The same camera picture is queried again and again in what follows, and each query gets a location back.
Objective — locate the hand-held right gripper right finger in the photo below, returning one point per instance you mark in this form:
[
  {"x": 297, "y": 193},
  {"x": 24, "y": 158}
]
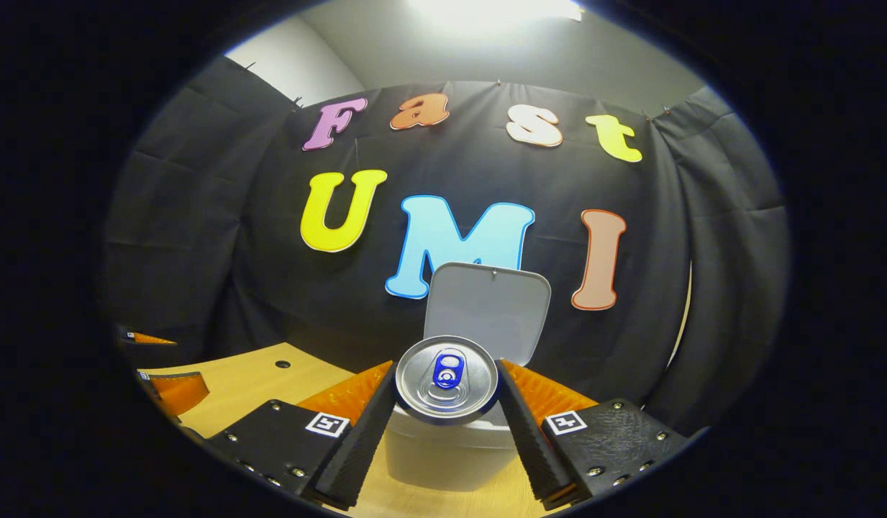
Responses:
[{"x": 533, "y": 446}]

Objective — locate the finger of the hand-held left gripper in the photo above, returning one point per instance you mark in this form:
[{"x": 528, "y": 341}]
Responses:
[
  {"x": 144, "y": 338},
  {"x": 177, "y": 392}
]

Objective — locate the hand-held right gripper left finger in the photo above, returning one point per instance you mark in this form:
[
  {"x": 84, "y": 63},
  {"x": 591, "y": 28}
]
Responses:
[{"x": 360, "y": 446}]

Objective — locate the silver pop can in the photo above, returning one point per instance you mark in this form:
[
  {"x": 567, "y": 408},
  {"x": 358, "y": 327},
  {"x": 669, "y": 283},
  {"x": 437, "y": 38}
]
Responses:
[{"x": 421, "y": 388}]

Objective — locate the white desktop garbage bin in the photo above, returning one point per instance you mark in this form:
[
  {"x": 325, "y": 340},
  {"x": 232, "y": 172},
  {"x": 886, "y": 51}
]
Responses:
[{"x": 486, "y": 309}]

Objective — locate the wooden desktop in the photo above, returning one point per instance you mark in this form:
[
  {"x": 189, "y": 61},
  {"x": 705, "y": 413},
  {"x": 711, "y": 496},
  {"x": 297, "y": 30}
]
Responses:
[{"x": 256, "y": 381}]

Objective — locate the black backdrop cloth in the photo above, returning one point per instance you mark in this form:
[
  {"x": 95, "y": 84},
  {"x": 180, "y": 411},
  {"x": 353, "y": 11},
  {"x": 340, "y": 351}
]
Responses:
[{"x": 270, "y": 288}]

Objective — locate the large ceiling light panel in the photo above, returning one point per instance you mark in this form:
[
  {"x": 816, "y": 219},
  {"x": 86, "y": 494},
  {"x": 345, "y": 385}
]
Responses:
[{"x": 493, "y": 11}]

